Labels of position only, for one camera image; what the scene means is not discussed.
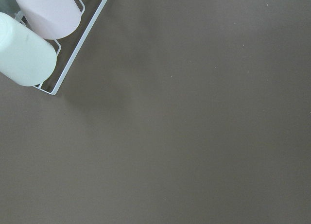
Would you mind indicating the white plastic cup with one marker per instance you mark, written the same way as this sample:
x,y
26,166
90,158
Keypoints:
x,y
25,57

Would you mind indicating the white wire cup rack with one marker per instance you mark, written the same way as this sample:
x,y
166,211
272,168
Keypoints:
x,y
67,48

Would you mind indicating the pink plastic cup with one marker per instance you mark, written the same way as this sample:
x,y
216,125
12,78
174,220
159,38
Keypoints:
x,y
51,19

